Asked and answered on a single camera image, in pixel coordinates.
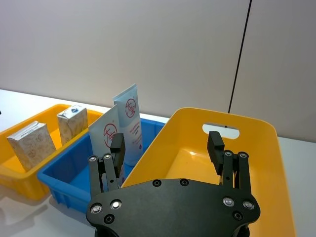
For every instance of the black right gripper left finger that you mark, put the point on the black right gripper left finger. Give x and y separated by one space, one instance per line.
118 153

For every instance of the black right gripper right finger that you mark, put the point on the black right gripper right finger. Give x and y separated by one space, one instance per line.
215 150

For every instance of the short white cream tube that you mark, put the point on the short white cream tube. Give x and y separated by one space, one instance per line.
103 130

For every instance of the tall white cream tube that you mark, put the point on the tall white cream tube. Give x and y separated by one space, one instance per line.
129 116

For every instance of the white patterned carton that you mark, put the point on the white patterned carton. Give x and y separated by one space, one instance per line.
72 126
32 145

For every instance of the blue plastic bin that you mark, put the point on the blue plastic bin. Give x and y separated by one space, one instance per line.
66 170

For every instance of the small yellow plastic bin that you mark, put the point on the small yellow plastic bin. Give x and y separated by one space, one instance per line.
14 180

